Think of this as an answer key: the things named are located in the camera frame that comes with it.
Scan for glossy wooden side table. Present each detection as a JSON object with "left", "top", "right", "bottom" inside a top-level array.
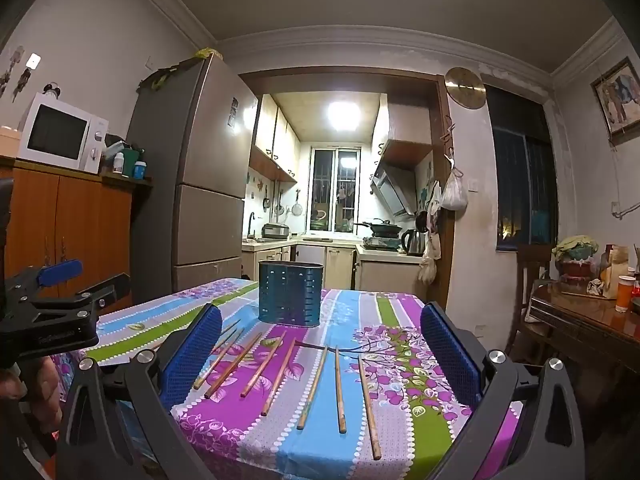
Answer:
[{"left": 520, "top": 277, "right": 640, "bottom": 426}]

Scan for kitchen base cabinets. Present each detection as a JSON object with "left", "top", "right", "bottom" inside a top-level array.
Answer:
[{"left": 241, "top": 237, "right": 436, "bottom": 293}]

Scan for gas stove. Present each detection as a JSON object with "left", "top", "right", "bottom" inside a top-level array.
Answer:
[{"left": 362, "top": 236, "right": 404, "bottom": 252}]

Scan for black wok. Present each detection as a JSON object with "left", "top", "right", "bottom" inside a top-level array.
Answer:
[{"left": 352, "top": 218, "right": 403, "bottom": 237}]

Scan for person's left hand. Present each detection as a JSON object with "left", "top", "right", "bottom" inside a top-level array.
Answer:
[{"left": 0, "top": 357, "right": 65, "bottom": 433}]

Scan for round golden wall plate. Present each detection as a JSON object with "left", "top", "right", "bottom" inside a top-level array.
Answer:
[{"left": 445, "top": 66, "right": 487, "bottom": 109}]

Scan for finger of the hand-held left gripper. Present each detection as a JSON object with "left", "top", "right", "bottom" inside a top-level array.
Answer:
[
  {"left": 30, "top": 273, "right": 132, "bottom": 321},
  {"left": 4, "top": 259, "right": 84, "bottom": 306}
]

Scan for tan food packet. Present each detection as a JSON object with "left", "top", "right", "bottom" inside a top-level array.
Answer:
[{"left": 602, "top": 246, "right": 630, "bottom": 300}]

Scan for silver refrigerator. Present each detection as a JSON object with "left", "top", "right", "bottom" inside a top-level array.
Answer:
[{"left": 125, "top": 54, "right": 259, "bottom": 293}]

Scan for pink box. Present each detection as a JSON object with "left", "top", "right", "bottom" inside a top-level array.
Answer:
[{"left": 0, "top": 126, "right": 22, "bottom": 157}]

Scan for blue perforated utensil holder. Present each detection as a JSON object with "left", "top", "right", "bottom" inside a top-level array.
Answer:
[{"left": 258, "top": 260, "right": 326, "bottom": 329}]

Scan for orange wooden cabinet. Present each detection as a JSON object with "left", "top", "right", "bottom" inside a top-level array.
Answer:
[{"left": 0, "top": 155, "right": 153, "bottom": 318}]

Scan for cream wall cabinets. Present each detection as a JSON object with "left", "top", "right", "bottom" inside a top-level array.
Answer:
[{"left": 250, "top": 94, "right": 301, "bottom": 183}]

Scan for steel electric kettle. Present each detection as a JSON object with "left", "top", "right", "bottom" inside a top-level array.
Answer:
[{"left": 401, "top": 228, "right": 425, "bottom": 256}]

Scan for wooden chair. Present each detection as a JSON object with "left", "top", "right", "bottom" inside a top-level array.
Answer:
[{"left": 505, "top": 244, "right": 556, "bottom": 361}]

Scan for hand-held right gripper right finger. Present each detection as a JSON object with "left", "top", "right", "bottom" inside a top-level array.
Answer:
[{"left": 420, "top": 302, "right": 588, "bottom": 480}]

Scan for hanging cloth bag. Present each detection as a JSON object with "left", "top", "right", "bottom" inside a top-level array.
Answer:
[{"left": 419, "top": 232, "right": 443, "bottom": 288}]

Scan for white hanging plastic bag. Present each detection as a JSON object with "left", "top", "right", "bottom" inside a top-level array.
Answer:
[{"left": 440, "top": 167, "right": 469, "bottom": 212}]

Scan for kitchen window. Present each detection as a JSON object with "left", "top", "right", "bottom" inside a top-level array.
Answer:
[{"left": 310, "top": 146, "right": 362, "bottom": 235}]

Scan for dark barred window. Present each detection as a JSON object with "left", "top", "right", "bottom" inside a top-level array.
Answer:
[{"left": 485, "top": 85, "right": 558, "bottom": 252}]

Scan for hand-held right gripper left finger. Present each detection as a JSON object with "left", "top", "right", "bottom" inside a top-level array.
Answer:
[{"left": 52, "top": 304, "right": 223, "bottom": 480}]

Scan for range hood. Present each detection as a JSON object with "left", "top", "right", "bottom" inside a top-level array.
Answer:
[{"left": 370, "top": 162, "right": 418, "bottom": 217}]

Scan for green container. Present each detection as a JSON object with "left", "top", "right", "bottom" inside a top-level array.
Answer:
[{"left": 121, "top": 146, "right": 146, "bottom": 178}]

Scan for orange cup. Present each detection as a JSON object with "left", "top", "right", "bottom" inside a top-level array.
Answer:
[{"left": 615, "top": 275, "right": 637, "bottom": 313}]

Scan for floral striped tablecloth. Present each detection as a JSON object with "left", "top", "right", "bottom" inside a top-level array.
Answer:
[{"left": 50, "top": 277, "right": 526, "bottom": 480}]

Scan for kitchen ceiling light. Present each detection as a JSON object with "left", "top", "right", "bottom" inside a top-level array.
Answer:
[{"left": 326, "top": 101, "right": 362, "bottom": 131}]

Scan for wooden wall cabinet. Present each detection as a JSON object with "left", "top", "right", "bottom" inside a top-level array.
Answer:
[{"left": 372, "top": 102, "right": 434, "bottom": 165}]

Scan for white microwave oven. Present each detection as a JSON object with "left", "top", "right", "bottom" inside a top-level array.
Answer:
[{"left": 17, "top": 92, "right": 109, "bottom": 175}]

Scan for framed wall picture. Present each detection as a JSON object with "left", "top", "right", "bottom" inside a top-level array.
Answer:
[{"left": 590, "top": 56, "right": 640, "bottom": 141}]

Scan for dark bundle on refrigerator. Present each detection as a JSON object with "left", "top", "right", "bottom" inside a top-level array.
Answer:
[{"left": 140, "top": 62, "right": 186, "bottom": 92}]

